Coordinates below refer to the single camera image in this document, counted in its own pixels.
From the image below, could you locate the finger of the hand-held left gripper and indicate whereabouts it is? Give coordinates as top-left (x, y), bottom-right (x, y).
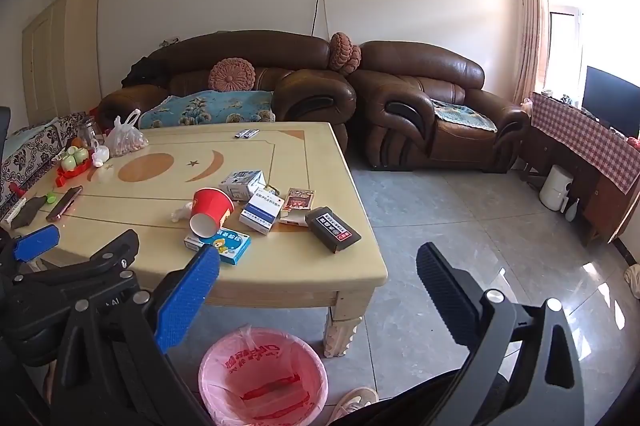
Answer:
top-left (0, 225), bottom-right (62, 279)
top-left (10, 229), bottom-right (142, 293)

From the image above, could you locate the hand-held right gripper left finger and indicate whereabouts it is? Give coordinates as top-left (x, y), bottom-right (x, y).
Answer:
top-left (50, 245), bottom-right (222, 426)

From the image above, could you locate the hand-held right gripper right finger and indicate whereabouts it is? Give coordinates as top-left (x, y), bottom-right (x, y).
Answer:
top-left (416, 242), bottom-right (586, 426)

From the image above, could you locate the pink lined trash bin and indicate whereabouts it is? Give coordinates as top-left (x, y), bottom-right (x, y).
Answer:
top-left (198, 327), bottom-right (329, 426)

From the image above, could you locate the white blue milk carton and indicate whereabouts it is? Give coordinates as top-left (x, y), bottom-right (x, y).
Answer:
top-left (219, 169), bottom-right (268, 202)

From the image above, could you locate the playing card box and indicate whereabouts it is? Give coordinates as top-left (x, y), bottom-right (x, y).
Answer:
top-left (278, 187), bottom-right (317, 227)

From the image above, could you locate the dark smartphone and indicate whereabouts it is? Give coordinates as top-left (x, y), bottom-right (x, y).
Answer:
top-left (46, 186), bottom-right (83, 222)

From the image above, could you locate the light blue cartoon box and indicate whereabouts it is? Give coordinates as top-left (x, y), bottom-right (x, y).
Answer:
top-left (183, 228), bottom-right (252, 266)

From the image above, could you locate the red fruit tray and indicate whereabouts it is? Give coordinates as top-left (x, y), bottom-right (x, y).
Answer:
top-left (54, 148), bottom-right (108, 189)

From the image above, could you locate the crumpled white tissue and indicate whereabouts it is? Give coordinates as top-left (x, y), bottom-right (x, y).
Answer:
top-left (170, 202), bottom-right (195, 224)

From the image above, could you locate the patterned sofa cover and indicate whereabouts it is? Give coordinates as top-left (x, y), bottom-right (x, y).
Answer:
top-left (0, 112), bottom-right (86, 219)

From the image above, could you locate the red paper cup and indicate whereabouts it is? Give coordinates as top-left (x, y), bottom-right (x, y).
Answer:
top-left (190, 187), bottom-right (236, 239)

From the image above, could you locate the black chair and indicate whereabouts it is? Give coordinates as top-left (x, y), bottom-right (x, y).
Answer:
top-left (0, 106), bottom-right (12, 168)

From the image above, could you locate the black trouser leg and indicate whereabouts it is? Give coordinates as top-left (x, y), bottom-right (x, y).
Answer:
top-left (330, 366), bottom-right (476, 426)

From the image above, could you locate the clear plastic bag of nuts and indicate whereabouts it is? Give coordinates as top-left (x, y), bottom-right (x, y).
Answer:
top-left (104, 109), bottom-right (149, 157)

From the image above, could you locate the white blue medicine box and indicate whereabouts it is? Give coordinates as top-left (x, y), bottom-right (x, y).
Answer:
top-left (239, 193), bottom-right (285, 235)

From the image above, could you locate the glass jar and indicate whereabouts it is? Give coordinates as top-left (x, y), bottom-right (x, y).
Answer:
top-left (79, 116), bottom-right (103, 148)

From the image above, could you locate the black flat box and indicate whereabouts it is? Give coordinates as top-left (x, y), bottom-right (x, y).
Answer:
top-left (305, 206), bottom-right (362, 254)

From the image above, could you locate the white round appliance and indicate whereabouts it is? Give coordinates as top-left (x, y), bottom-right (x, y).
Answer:
top-left (539, 164), bottom-right (574, 208)

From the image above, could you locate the wooden television cabinet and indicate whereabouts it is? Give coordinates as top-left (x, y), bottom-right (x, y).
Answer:
top-left (520, 123), bottom-right (636, 247)

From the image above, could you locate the blue armchair seat cover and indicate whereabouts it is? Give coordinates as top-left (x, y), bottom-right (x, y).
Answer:
top-left (432, 98), bottom-right (498, 133)

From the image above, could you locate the dark clothing pile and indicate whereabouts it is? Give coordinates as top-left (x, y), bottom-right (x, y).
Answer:
top-left (121, 55), bottom-right (171, 88)

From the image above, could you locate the cream wardrobe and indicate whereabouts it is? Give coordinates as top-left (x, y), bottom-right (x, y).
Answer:
top-left (22, 0), bottom-right (103, 127)

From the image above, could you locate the light slipper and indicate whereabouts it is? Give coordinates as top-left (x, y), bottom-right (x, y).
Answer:
top-left (623, 263), bottom-right (640, 299)

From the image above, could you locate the red checkered cloth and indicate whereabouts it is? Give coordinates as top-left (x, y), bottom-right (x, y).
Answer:
top-left (530, 91), bottom-right (640, 195)

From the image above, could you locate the brown leather armchair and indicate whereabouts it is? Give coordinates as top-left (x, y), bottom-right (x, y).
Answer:
top-left (347, 40), bottom-right (531, 173)

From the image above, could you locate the brown leather sofa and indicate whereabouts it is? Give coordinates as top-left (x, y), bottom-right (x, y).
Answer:
top-left (97, 31), bottom-right (357, 157)

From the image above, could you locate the black television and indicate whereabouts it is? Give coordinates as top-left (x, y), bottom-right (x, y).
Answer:
top-left (582, 66), bottom-right (640, 139)

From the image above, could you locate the pink curtain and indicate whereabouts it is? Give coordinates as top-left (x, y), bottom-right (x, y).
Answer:
top-left (512, 0), bottom-right (549, 104)

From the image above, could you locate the window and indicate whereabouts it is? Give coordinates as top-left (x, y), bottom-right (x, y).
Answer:
top-left (542, 0), bottom-right (640, 92)

